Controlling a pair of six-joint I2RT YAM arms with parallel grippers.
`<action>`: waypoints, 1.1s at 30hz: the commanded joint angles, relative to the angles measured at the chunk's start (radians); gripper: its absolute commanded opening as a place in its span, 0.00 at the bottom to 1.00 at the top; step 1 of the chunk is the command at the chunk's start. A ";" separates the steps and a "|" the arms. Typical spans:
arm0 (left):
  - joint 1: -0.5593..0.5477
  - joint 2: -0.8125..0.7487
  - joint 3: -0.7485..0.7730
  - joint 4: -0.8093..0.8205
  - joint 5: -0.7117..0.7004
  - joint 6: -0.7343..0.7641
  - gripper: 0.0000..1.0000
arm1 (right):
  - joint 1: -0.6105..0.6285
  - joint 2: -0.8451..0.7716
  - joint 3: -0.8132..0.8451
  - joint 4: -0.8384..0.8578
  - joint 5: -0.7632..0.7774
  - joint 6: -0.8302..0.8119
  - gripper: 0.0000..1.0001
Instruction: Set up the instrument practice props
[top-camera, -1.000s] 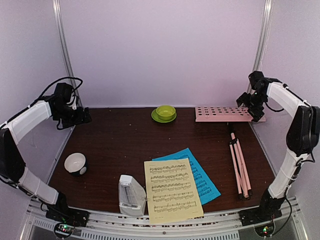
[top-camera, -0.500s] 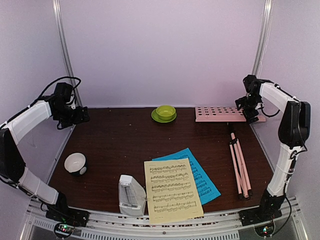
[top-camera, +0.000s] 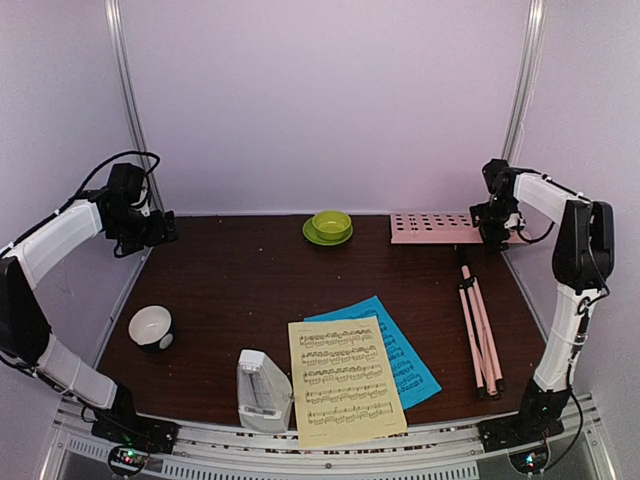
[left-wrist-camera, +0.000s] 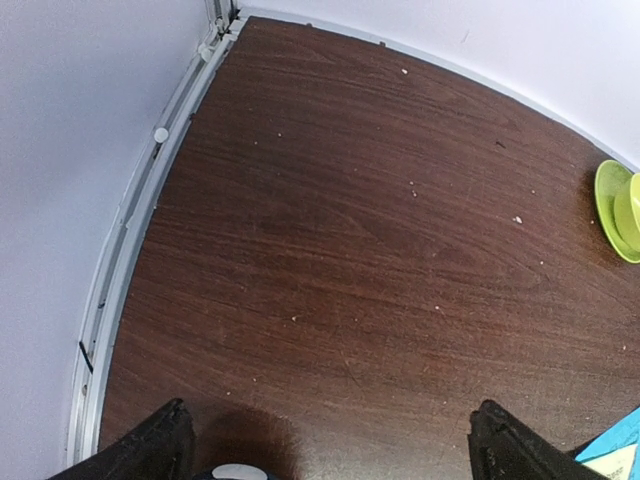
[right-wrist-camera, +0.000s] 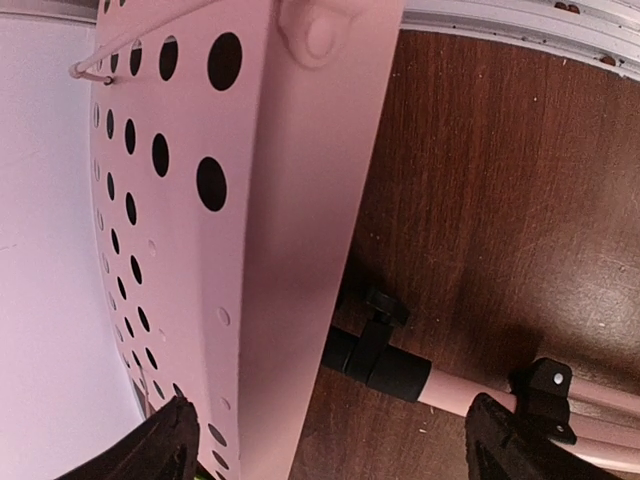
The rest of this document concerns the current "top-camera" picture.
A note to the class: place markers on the white and navy bowl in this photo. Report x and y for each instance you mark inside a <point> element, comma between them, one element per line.
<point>152,328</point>

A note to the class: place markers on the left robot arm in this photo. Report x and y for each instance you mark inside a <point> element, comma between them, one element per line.
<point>119,210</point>

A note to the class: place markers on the pink music stand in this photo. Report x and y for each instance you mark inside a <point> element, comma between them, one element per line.
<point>457,230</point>

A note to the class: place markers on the yellow sheet music page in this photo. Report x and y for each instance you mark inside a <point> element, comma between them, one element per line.
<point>343,386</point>

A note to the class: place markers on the right aluminium frame post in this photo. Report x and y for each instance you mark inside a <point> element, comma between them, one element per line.
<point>530,57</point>

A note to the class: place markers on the left aluminium frame post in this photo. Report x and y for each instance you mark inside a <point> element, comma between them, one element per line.
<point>117,35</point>

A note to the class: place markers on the front aluminium rail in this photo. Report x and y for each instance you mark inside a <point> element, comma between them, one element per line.
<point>444,450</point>

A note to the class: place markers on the green plastic bowl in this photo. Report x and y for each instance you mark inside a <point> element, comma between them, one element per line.
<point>331,221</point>

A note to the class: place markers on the blue sheet music page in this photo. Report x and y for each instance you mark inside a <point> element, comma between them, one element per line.
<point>414,381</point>

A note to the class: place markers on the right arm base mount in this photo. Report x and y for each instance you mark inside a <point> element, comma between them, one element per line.
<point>529,454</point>

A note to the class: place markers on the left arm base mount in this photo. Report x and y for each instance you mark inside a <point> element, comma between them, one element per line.
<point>131,449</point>

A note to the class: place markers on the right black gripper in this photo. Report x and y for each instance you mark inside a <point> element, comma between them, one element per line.
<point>489,235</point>

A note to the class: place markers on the white metronome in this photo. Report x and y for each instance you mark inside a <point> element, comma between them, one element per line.
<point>264,393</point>

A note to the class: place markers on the green plastic saucer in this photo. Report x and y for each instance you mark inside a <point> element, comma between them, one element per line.
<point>315,236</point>

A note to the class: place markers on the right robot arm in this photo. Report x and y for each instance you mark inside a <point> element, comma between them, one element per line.
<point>582,260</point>

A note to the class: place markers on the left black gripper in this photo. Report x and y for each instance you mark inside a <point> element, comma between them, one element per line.
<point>157,235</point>

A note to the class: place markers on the aluminium frame post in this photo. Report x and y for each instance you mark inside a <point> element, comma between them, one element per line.
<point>530,57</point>
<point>117,35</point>

